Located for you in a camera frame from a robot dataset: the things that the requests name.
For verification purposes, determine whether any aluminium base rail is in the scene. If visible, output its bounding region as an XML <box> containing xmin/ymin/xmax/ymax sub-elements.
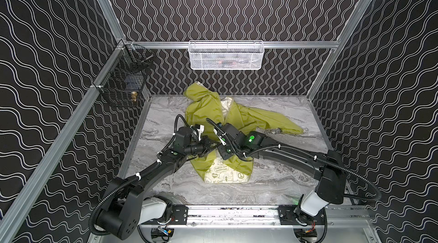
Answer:
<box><xmin>140</xmin><ymin>203</ymin><xmax>327</xmax><ymax>227</ymax></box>

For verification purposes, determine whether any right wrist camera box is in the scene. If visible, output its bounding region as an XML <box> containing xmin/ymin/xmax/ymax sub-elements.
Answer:
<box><xmin>213</xmin><ymin>128</ymin><xmax>227</xmax><ymax>146</ymax></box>

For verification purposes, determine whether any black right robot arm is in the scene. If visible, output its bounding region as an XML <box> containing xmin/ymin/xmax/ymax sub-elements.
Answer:
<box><xmin>213</xmin><ymin>124</ymin><xmax>382</xmax><ymax>217</ymax></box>

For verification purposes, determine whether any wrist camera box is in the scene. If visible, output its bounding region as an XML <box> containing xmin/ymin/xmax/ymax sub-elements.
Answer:
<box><xmin>195</xmin><ymin>124</ymin><xmax>205</xmax><ymax>141</ymax></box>
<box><xmin>213</xmin><ymin>128</ymin><xmax>227</xmax><ymax>146</ymax></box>

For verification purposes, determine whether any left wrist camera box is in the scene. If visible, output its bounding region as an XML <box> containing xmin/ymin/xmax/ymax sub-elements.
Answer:
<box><xmin>195</xmin><ymin>124</ymin><xmax>205</xmax><ymax>141</ymax></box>

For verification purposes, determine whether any white wire mesh basket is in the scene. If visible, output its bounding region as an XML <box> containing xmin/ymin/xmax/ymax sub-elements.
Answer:
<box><xmin>188</xmin><ymin>40</ymin><xmax>265</xmax><ymax>70</ymax></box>

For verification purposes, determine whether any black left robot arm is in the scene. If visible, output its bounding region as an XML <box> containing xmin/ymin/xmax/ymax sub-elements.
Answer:
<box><xmin>88</xmin><ymin>127</ymin><xmax>217</xmax><ymax>240</ymax></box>

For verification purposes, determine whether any lime green printed jacket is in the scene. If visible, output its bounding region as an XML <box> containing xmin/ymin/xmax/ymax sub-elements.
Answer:
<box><xmin>184</xmin><ymin>82</ymin><xmax>303</xmax><ymax>184</ymax></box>

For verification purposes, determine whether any black wire basket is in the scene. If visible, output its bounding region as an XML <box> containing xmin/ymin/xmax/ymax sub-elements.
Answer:
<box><xmin>98</xmin><ymin>44</ymin><xmax>155</xmax><ymax>108</ymax></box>

